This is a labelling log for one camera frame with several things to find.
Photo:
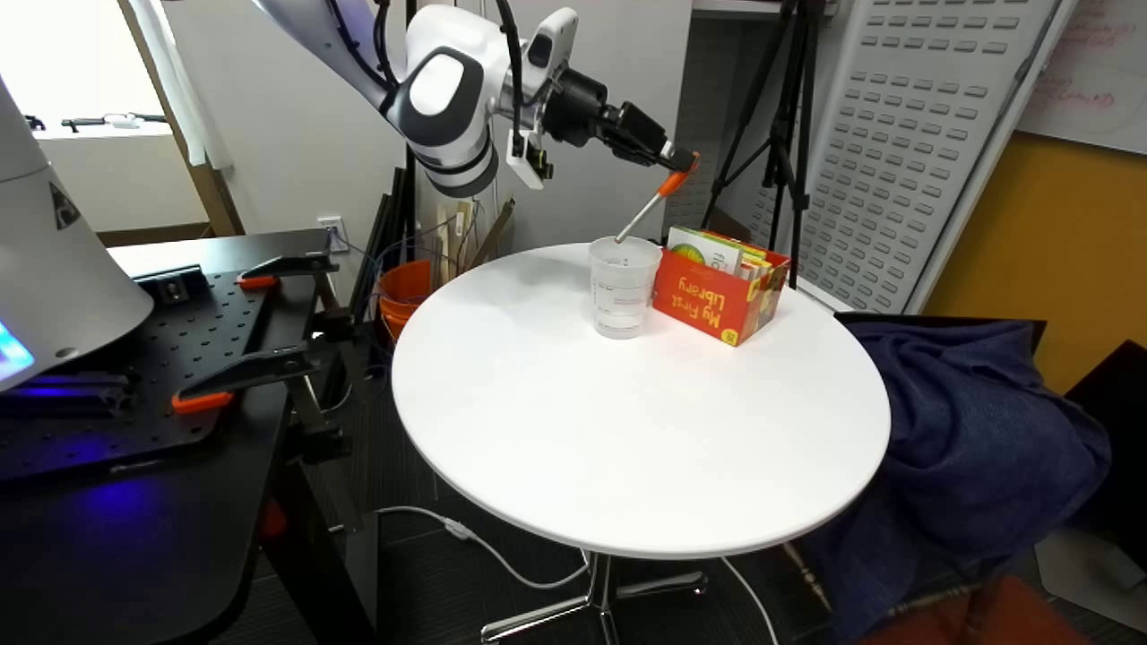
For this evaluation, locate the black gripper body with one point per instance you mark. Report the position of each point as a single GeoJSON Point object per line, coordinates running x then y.
{"type": "Point", "coordinates": [578, 113]}

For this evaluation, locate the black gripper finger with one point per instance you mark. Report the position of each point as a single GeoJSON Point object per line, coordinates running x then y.
{"type": "Point", "coordinates": [679, 161]}

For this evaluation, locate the orange and silver pen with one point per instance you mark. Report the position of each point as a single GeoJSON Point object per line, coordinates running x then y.
{"type": "Point", "coordinates": [667, 188]}

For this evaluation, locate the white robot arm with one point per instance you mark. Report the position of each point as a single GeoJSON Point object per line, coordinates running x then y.
{"type": "Point", "coordinates": [469, 102]}

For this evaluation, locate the clear plastic cup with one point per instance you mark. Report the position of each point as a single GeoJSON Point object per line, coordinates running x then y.
{"type": "Point", "coordinates": [621, 285]}

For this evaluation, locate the red colourful card box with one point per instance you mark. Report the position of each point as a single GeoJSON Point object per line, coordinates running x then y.
{"type": "Point", "coordinates": [719, 285]}

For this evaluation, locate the orange bucket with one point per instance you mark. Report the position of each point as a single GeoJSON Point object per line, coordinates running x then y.
{"type": "Point", "coordinates": [404, 293]}

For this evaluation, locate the white perforated panel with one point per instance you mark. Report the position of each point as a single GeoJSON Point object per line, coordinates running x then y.
{"type": "Point", "coordinates": [921, 113]}

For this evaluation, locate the round white table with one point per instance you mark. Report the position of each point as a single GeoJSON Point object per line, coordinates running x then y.
{"type": "Point", "coordinates": [667, 446]}

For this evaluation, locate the black orange clamp far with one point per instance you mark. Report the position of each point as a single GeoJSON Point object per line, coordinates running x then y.
{"type": "Point", "coordinates": [268, 275]}

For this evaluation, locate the black orange clamp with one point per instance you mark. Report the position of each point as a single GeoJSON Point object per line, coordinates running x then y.
{"type": "Point", "coordinates": [212, 391]}
{"type": "Point", "coordinates": [268, 275]}

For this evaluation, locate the whiteboard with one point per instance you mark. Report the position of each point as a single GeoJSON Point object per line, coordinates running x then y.
{"type": "Point", "coordinates": [1095, 84]}

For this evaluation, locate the dark blue cloth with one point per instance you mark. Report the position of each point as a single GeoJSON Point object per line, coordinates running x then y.
{"type": "Point", "coordinates": [983, 462]}

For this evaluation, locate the black orange clamp near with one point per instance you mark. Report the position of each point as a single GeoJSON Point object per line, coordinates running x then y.
{"type": "Point", "coordinates": [212, 391]}

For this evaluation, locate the black perforated robot bench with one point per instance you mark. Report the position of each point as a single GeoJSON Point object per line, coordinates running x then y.
{"type": "Point", "coordinates": [132, 525]}

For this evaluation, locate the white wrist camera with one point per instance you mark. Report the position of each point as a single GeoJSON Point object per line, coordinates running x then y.
{"type": "Point", "coordinates": [554, 41]}

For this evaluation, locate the black camera tripod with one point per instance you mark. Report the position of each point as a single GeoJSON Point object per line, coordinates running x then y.
{"type": "Point", "coordinates": [787, 146]}

